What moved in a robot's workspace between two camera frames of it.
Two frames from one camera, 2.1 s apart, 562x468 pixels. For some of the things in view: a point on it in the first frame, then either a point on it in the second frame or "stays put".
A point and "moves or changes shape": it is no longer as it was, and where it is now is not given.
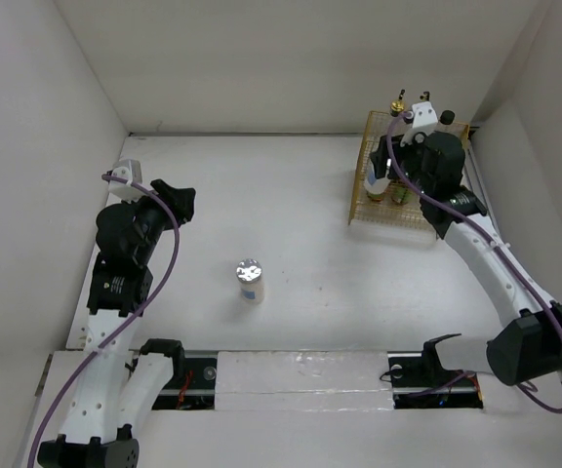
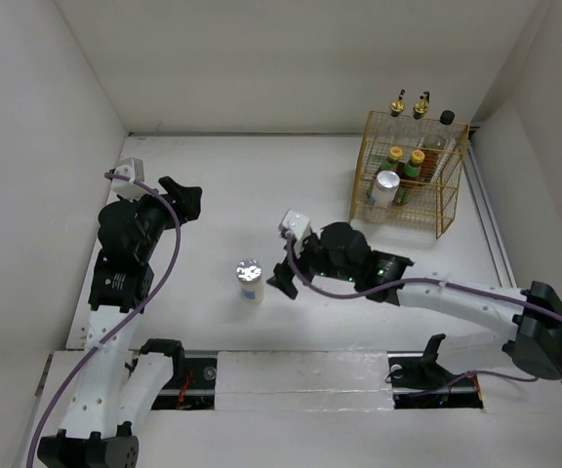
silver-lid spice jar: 250,273 stays put
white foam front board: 303,380 stays put
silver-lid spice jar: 373,183 -> 385,188
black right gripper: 420,141 -> 283,279
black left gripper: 180,199 stays put
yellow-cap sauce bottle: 377,197 moves or changes shape
